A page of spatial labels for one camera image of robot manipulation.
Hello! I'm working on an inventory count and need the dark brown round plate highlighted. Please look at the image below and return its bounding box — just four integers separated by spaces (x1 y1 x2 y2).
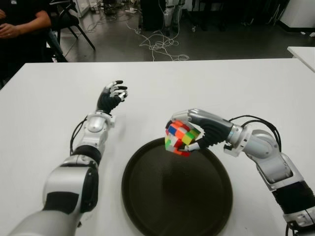
121 137 233 236

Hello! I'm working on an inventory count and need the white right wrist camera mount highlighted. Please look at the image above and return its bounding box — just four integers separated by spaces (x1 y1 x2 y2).
223 144 241 157

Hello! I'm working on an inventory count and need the black wheeled rack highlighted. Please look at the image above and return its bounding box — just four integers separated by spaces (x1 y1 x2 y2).
183 0 227 32

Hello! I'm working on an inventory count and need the multicoloured Rubik's cube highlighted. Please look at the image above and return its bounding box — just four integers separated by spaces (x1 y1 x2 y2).
164 119 203 157

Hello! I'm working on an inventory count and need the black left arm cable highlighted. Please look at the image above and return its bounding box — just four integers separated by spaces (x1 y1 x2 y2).
69 117 89 156

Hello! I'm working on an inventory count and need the person in black shirt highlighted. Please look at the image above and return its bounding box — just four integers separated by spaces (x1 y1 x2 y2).
0 0 68 83

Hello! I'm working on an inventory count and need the white cabinet with black base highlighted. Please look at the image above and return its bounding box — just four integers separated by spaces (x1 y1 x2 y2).
279 0 315 32

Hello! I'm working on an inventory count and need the black swivel chair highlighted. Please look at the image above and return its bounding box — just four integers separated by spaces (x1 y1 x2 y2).
45 41 59 62

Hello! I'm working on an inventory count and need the white side table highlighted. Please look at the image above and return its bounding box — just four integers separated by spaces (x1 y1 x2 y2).
286 46 315 74

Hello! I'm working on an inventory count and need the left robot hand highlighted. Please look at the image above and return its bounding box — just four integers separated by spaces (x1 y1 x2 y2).
96 80 129 115

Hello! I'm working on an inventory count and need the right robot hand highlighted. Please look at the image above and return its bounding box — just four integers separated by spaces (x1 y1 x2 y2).
164 108 234 154

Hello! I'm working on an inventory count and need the tangled white floor cable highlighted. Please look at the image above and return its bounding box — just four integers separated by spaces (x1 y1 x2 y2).
125 21 190 62

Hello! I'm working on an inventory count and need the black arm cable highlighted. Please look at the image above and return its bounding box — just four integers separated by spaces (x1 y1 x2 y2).
228 115 283 151
69 117 89 156

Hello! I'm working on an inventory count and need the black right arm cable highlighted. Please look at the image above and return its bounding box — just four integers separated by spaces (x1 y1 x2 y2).
228 115 283 151

